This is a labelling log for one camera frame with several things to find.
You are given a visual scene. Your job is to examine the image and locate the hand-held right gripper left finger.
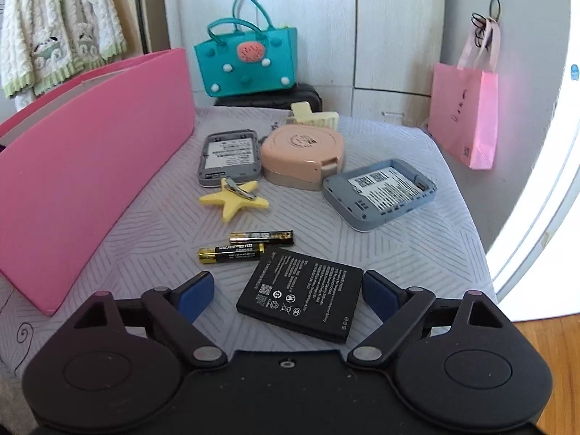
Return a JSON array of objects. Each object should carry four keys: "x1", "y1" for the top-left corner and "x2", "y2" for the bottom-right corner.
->
[{"x1": 70, "y1": 271, "x2": 228, "y2": 370}]

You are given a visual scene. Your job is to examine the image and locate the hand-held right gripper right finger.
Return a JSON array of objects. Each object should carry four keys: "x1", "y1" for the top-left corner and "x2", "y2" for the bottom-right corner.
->
[{"x1": 347, "y1": 269, "x2": 510, "y2": 369}]

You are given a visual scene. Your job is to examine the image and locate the black gold thick battery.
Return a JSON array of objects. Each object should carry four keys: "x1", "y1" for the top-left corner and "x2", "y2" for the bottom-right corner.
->
[{"x1": 197, "y1": 242, "x2": 266, "y2": 266}]

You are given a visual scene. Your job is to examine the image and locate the black gold thin battery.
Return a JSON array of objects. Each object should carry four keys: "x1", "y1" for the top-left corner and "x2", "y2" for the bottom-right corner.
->
[{"x1": 229, "y1": 229, "x2": 294, "y2": 245}]

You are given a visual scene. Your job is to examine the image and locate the yellow star hair clip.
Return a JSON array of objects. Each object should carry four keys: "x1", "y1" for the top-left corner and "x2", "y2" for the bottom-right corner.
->
[{"x1": 198, "y1": 179, "x2": 270, "y2": 223}]

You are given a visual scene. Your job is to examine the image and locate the blue grey pocket router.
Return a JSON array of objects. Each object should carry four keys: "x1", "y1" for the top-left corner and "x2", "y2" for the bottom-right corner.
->
[{"x1": 322, "y1": 158, "x2": 438, "y2": 233}]

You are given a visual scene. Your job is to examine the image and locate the dark grey pocket router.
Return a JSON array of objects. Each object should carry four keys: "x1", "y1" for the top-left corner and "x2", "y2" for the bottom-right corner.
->
[{"x1": 197, "y1": 129, "x2": 262, "y2": 189}]

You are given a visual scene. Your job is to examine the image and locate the pink cardboard box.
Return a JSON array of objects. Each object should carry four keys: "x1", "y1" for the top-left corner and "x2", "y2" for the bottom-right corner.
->
[{"x1": 0, "y1": 47, "x2": 196, "y2": 317}]

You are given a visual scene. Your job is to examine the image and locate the pink round case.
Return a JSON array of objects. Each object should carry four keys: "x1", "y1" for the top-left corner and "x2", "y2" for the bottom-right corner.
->
[{"x1": 260, "y1": 126, "x2": 347, "y2": 191}]

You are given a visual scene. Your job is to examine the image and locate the white patterned tablecloth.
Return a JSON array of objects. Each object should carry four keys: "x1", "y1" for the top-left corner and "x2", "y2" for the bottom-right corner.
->
[{"x1": 0, "y1": 106, "x2": 499, "y2": 372}]

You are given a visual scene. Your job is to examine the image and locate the cream hair claw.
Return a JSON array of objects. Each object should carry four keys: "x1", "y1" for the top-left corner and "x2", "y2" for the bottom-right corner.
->
[{"x1": 290, "y1": 102, "x2": 340, "y2": 130}]

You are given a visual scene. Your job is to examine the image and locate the pink gift bag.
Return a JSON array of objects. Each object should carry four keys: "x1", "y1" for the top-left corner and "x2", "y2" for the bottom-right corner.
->
[{"x1": 427, "y1": 22, "x2": 500, "y2": 170}]

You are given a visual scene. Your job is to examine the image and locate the black suitcase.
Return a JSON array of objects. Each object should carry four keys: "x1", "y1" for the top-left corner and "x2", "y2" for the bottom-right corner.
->
[{"x1": 214, "y1": 83, "x2": 323, "y2": 112}]

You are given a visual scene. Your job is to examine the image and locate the teal felt handbag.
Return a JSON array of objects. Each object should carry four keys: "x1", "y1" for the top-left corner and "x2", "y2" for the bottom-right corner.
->
[{"x1": 194, "y1": 0, "x2": 299, "y2": 98}]

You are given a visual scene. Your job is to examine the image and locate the white wardrobe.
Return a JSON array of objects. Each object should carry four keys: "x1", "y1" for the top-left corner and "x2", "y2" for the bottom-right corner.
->
[{"x1": 161, "y1": 0, "x2": 447, "y2": 128}]

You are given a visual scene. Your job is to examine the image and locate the cream fleece jacket green trim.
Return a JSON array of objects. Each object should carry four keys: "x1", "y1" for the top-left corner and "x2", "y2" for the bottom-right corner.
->
[{"x1": 0, "y1": 0, "x2": 128, "y2": 100}]

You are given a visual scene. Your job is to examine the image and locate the black coil hair tie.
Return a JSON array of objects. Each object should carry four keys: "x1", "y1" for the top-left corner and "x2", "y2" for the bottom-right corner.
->
[{"x1": 470, "y1": 13, "x2": 494, "y2": 48}]

